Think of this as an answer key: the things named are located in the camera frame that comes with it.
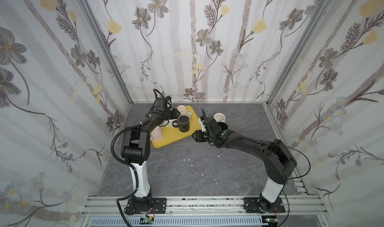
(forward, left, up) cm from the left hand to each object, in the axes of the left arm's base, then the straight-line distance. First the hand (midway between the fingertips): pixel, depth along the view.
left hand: (176, 108), depth 99 cm
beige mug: (+2, -5, -5) cm, 7 cm away
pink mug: (-15, +12, -8) cm, 21 cm away
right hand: (-20, -10, +2) cm, 22 cm away
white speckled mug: (-2, -31, -8) cm, 32 cm away
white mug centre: (-7, +2, -7) cm, 10 cm away
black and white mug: (-12, -30, -3) cm, 33 cm away
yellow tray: (-13, +3, -12) cm, 18 cm away
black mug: (-9, -5, -4) cm, 11 cm away
